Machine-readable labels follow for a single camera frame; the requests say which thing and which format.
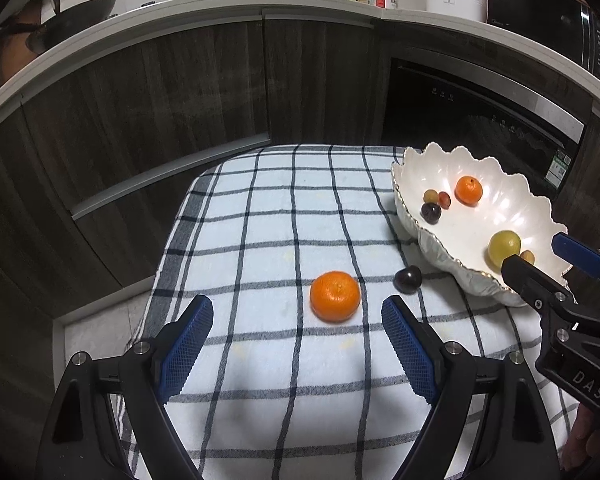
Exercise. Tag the person's right hand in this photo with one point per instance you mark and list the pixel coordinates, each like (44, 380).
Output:
(580, 440)

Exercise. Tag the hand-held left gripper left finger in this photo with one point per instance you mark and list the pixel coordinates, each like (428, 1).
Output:
(187, 345)

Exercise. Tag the small orange tangerine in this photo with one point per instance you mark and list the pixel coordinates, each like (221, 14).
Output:
(468, 190)

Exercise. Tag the dark purple plum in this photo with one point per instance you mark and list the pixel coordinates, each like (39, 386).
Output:
(408, 280)
(431, 212)

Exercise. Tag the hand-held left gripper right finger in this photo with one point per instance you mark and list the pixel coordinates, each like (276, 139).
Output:
(410, 350)

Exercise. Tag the black built-in dishwasher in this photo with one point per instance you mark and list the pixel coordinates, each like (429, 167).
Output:
(455, 110)

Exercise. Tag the small yellow grape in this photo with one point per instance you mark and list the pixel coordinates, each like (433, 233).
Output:
(430, 195)

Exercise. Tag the black and white checked cloth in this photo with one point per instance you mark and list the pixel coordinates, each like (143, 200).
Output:
(290, 210)

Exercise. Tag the large orange tangerine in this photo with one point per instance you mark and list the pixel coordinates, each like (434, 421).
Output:
(335, 296)

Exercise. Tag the small red grape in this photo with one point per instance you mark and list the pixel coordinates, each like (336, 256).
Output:
(445, 200)

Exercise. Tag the white rice cooker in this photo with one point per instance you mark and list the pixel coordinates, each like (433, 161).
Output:
(455, 2)

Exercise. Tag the dark wood kitchen cabinets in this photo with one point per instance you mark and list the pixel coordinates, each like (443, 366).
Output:
(155, 95)

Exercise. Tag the black wok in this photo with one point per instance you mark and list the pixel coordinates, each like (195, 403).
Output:
(75, 17)

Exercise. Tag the brown wooden board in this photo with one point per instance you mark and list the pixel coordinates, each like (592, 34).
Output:
(12, 57)

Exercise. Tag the small brown longan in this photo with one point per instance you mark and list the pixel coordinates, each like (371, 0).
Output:
(528, 256)

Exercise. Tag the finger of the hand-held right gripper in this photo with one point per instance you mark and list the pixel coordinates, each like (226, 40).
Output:
(527, 280)
(577, 255)

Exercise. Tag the black microwave oven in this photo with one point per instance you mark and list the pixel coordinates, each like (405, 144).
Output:
(535, 15)

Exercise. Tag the white scalloped ceramic bowl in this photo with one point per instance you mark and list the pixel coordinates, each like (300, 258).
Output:
(510, 205)

